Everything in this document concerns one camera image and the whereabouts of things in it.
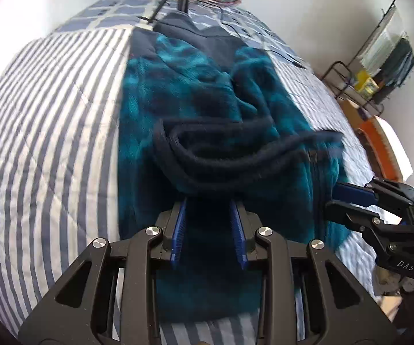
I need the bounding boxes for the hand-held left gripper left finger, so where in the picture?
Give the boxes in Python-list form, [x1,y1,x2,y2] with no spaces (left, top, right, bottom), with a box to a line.
[18,200,188,345]

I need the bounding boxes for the white cushion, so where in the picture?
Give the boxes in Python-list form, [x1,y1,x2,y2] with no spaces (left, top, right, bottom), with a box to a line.
[376,117,414,175]

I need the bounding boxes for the thin black cable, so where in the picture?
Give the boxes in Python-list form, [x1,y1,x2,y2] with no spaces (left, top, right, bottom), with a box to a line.
[221,7,307,70]

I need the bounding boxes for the black metal wire rack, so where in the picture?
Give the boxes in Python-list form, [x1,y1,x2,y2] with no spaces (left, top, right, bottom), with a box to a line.
[322,61,385,116]

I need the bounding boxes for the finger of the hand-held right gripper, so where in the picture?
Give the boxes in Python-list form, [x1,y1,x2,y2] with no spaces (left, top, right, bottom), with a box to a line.
[334,177,414,209]
[325,201,383,235]

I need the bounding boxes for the orange panel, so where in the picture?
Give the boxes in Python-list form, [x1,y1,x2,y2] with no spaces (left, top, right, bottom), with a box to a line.
[357,115,404,181]

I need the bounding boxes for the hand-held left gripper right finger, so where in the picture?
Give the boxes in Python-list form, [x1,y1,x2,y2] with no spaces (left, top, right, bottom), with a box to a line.
[228,199,398,345]

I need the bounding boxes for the teal plaid fleece garment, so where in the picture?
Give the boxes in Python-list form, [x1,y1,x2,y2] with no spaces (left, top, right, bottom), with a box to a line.
[117,11,350,326]

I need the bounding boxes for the hanging teal clothes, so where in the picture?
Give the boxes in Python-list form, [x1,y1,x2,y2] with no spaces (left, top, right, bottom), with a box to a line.
[383,38,414,91]

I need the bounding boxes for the yellow box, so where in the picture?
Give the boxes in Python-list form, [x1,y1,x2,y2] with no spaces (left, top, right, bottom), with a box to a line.
[352,70,381,93]

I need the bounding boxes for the striped bedspread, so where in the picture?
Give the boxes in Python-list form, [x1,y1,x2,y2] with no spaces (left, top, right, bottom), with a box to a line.
[0,0,384,345]

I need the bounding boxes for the brown cardboard box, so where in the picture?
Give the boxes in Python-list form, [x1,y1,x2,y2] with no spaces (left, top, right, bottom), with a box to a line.
[339,99,373,131]

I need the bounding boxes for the clothes drying rack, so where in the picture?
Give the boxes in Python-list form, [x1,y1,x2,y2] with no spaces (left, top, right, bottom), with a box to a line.
[322,0,414,94]

